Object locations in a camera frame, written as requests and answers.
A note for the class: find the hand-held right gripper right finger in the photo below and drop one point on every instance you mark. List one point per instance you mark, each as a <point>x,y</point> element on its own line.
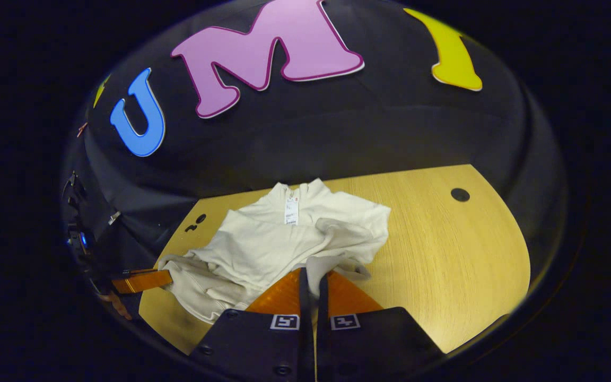
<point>322,329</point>

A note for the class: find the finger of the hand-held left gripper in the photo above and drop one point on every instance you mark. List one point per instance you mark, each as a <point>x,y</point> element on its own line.
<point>141,281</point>

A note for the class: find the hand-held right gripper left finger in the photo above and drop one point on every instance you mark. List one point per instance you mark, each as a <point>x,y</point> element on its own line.
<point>305,329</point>

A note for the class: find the white long-sleeved garment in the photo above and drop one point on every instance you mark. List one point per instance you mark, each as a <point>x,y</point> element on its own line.
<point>263,244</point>

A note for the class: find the round black table grommet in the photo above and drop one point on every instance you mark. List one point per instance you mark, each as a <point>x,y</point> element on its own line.
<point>460,194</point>

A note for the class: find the black backdrop cloth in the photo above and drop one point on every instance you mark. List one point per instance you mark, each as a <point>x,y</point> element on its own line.
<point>337,132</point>

